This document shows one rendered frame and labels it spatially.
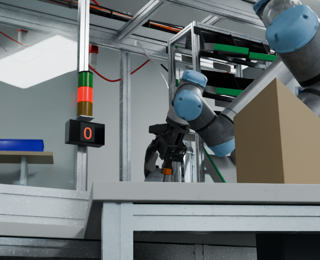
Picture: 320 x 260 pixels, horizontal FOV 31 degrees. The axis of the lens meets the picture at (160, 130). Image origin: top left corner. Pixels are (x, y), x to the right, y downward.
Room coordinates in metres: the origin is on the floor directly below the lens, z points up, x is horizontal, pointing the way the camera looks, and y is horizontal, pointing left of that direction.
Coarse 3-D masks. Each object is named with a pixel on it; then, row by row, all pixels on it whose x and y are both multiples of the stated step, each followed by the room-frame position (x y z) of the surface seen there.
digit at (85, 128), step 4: (84, 124) 1.74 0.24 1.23; (88, 124) 1.75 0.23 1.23; (92, 124) 1.76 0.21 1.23; (84, 128) 1.74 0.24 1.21; (88, 128) 1.75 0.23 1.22; (92, 128) 1.76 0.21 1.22; (84, 132) 1.74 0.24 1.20; (88, 132) 1.75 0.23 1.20; (92, 132) 1.76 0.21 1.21; (84, 136) 1.74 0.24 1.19; (88, 136) 1.75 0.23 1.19; (92, 136) 1.76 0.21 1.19; (84, 140) 1.74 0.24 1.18; (88, 140) 1.75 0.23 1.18; (92, 140) 1.76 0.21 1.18
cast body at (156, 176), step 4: (156, 168) 1.75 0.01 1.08; (156, 172) 1.75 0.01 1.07; (160, 172) 1.75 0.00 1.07; (148, 176) 1.75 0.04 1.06; (152, 176) 1.74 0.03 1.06; (156, 176) 1.73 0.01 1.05; (160, 176) 1.75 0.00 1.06; (144, 180) 1.78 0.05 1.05; (148, 180) 1.75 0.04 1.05; (152, 180) 1.73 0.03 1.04; (156, 180) 1.73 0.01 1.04; (160, 180) 1.74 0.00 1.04
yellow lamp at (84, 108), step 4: (80, 104) 1.75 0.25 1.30; (84, 104) 1.75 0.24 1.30; (88, 104) 1.75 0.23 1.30; (92, 104) 1.77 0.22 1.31; (80, 108) 1.75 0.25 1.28; (84, 108) 1.75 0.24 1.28; (88, 108) 1.75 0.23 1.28; (80, 112) 1.75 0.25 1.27; (84, 112) 1.75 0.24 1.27; (88, 112) 1.75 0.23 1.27
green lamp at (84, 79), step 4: (84, 72) 1.75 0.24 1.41; (88, 72) 1.75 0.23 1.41; (80, 76) 1.75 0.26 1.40; (84, 76) 1.75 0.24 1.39; (88, 76) 1.75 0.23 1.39; (92, 76) 1.76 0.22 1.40; (80, 80) 1.75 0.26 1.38; (84, 80) 1.75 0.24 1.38; (88, 80) 1.75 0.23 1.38; (92, 80) 1.77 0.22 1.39; (80, 84) 1.75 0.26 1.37; (84, 84) 1.75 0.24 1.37; (88, 84) 1.75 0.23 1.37; (92, 84) 1.77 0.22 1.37; (92, 88) 1.77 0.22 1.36
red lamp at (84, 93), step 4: (80, 88) 1.75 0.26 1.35; (84, 88) 1.75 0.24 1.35; (88, 88) 1.75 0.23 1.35; (80, 92) 1.75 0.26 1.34; (84, 92) 1.75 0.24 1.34; (88, 92) 1.75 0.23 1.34; (92, 92) 1.77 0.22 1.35; (80, 96) 1.75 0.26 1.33; (84, 96) 1.75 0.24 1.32; (88, 96) 1.75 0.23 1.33; (92, 96) 1.77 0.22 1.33; (80, 100) 1.75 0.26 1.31; (84, 100) 1.75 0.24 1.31; (88, 100) 1.75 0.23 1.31; (92, 100) 1.77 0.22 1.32
